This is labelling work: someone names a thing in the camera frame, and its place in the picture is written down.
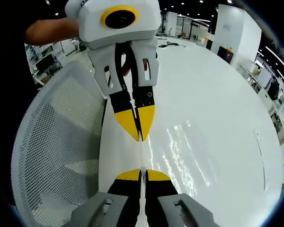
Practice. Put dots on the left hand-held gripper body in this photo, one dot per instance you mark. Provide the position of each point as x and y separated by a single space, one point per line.
97 26

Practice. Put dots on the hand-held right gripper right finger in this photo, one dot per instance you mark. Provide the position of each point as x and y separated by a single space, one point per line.
163 203

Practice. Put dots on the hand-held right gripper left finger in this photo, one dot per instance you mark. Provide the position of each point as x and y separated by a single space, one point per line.
123 203

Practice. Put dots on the clear food packaging bag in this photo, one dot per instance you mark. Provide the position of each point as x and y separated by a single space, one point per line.
180 160

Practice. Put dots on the black monitor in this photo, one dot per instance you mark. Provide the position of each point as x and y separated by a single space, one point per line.
45 62

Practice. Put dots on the white mesh office chair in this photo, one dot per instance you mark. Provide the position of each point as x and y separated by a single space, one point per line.
61 130

